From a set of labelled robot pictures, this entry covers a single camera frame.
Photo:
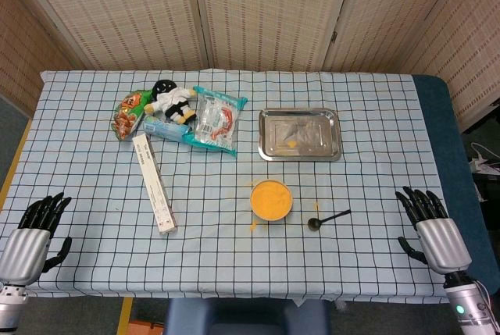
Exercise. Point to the light blue tube package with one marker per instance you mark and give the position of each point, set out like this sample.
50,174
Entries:
164,129

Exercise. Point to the black white plush doll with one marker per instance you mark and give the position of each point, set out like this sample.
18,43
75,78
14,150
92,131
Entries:
172,102

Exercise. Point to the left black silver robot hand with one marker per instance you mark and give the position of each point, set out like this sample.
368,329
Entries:
23,251

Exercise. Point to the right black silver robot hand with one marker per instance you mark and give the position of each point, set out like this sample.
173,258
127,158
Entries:
443,243

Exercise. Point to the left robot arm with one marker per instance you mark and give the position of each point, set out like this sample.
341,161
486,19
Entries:
9,303

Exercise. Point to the blue checkered tablecloth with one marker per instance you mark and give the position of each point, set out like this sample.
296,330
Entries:
234,264

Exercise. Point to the clear teal shrimp snack bag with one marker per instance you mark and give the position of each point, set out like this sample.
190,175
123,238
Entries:
215,124

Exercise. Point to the stainless steel tray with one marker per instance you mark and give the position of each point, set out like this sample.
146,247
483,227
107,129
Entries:
301,134

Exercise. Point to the long white carton box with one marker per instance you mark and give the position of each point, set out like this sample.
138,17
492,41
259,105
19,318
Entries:
156,186

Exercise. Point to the black spoon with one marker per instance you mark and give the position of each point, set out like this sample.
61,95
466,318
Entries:
313,224

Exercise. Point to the off-white bowl of orange powder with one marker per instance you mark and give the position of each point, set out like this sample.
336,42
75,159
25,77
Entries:
271,200

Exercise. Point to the beige woven folding screen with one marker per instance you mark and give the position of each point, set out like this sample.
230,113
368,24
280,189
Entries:
265,11

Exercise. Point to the orange box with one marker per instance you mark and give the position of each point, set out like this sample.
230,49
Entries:
144,328

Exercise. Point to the metal screen hinge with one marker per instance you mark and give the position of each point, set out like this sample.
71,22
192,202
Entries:
333,36

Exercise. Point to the green snack bag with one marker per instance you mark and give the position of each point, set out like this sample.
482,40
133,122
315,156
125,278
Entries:
125,118

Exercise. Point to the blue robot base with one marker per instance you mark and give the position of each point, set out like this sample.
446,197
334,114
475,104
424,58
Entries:
246,317

